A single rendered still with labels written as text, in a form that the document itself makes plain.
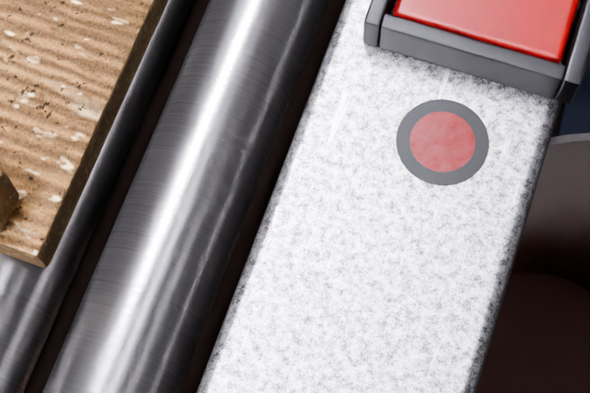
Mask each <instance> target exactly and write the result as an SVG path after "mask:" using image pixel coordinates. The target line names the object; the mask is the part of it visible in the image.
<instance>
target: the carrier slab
mask: <svg viewBox="0 0 590 393"><path fill-rule="evenodd" d="M168 1H169V0H0V168H1V169H2V170H3V171H4V172H5V174H7V175H8V176H9V177H10V179H11V181H12V182H13V184H14V186H15V188H16V190H17V191H18V193H19V198H18V201H17V203H16V205H15V208H14V210H13V212H12V214H11V216H10V219H9V221H8V223H7V225H6V227H5V228H4V230H3V231H2V232H0V253H2V254H6V255H9V256H11V257H14V258H17V259H20V260H22V261H26V262H29V263H32V264H34V265H36V266H39V267H42V268H44V267H48V266H49V265H50V263H51V261H52V259H53V258H54V254H55V252H56V250H57V248H58V246H59V244H60V242H61V239H62V236H63V234H64V233H65V231H66V228H67V226H68V223H69V221H70V219H71V217H72V215H73V213H74V210H75V208H76V206H77V203H78V201H79V199H80V197H81V195H82V193H83V190H84V188H85V185H86V183H87V181H88V180H89V177H90V174H91V172H92V170H93V168H94V166H95V164H96V162H97V158H98V156H99V155H100V152H101V150H102V148H103V146H104V143H105V141H106V139H107V137H108V134H109V132H110V130H111V128H112V125H113V123H114V121H115V119H116V117H117V115H118V113H119V109H120V107H121V105H122V103H123V101H124V99H125V97H126V94H127V91H128V90H129V88H130V86H131V83H132V81H133V78H134V76H135V74H136V72H137V70H138V68H139V65H140V63H141V61H142V58H143V56H144V54H145V52H146V50H147V48H148V45H149V43H150V40H151V39H152V37H153V35H154V32H155V29H156V27H157V25H158V23H159V21H160V19H161V17H162V14H163V12H164V10H165V7H166V5H167V3H168Z"/></svg>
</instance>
